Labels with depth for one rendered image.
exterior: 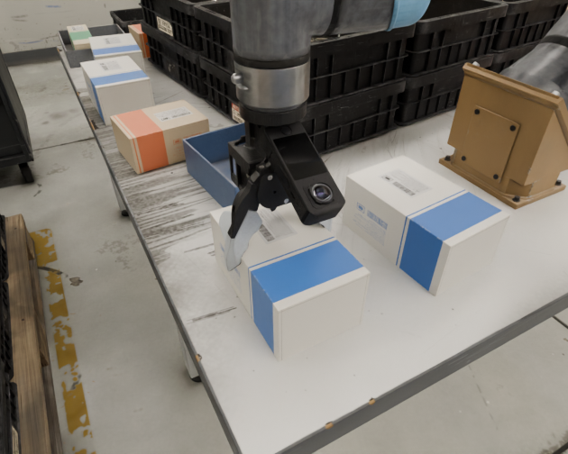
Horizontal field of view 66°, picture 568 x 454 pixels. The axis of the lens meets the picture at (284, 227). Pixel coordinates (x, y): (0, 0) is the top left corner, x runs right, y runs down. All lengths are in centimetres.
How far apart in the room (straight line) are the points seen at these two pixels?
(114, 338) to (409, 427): 92
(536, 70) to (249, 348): 61
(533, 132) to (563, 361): 96
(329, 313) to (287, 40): 30
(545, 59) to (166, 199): 66
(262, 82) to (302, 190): 11
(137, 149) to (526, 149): 67
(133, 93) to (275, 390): 79
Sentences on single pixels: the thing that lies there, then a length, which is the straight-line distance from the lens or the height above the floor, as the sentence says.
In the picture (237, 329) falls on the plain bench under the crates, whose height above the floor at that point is 70.
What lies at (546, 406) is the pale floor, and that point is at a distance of 150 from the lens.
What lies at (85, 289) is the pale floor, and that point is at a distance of 173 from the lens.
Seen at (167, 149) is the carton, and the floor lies 73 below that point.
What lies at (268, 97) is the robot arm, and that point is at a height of 98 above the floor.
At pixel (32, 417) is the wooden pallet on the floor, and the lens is 128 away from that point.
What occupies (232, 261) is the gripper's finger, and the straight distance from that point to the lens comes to 53.
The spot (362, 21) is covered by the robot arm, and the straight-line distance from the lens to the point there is 46.
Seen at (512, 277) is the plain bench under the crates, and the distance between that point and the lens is 70.
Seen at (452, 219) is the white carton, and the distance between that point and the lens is 62.
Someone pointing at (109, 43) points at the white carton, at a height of 79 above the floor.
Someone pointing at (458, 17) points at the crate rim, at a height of 93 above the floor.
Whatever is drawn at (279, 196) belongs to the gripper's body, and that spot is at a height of 86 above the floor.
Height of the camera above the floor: 114
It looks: 38 degrees down
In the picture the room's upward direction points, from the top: straight up
